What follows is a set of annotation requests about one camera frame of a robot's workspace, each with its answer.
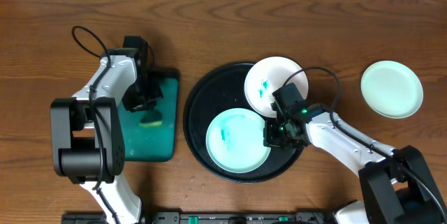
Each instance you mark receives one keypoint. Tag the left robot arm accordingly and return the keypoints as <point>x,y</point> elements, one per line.
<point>87,139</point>

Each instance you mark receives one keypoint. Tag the green yellow scrub sponge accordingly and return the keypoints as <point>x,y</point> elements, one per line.
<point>152,118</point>

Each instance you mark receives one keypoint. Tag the mint plate bottom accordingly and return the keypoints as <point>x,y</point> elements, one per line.
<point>234,140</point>

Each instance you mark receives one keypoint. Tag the black rectangular water tray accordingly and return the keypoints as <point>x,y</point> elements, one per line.
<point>153,144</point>

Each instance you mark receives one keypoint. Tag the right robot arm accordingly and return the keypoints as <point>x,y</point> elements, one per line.
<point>397,185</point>

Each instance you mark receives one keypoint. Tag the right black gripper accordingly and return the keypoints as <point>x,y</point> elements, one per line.
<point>274,137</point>

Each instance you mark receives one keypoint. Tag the mint plate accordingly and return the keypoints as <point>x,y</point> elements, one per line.
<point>391,89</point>
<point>234,140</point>

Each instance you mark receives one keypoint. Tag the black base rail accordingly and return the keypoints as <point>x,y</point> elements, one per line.
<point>171,217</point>

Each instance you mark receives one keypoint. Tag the black round serving tray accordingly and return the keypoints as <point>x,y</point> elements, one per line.
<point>223,89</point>

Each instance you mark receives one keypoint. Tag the white plate top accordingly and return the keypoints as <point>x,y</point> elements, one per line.
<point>265,77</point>

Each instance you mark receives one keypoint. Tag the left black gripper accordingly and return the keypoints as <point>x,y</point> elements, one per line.
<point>140,100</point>

